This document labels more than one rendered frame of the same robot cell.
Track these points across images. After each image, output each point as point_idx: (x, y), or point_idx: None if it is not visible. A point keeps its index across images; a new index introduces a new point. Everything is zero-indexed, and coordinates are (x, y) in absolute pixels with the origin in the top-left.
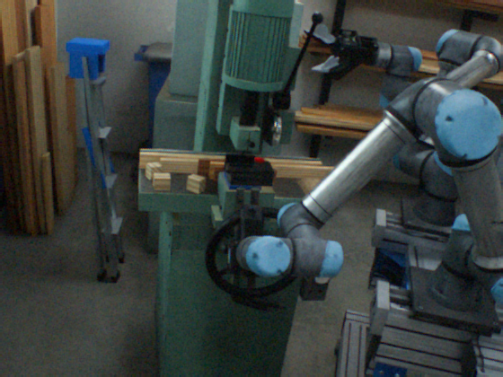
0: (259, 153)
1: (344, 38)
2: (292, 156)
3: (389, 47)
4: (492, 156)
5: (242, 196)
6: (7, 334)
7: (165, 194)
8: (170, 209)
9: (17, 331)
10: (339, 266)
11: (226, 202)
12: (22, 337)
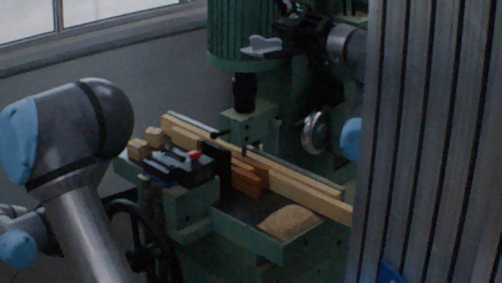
0: (321, 159)
1: (287, 12)
2: (310, 173)
3: (346, 34)
4: (64, 197)
5: (142, 186)
6: (133, 272)
7: (129, 163)
8: (134, 182)
9: (142, 275)
10: (5, 257)
11: (138, 189)
12: (138, 281)
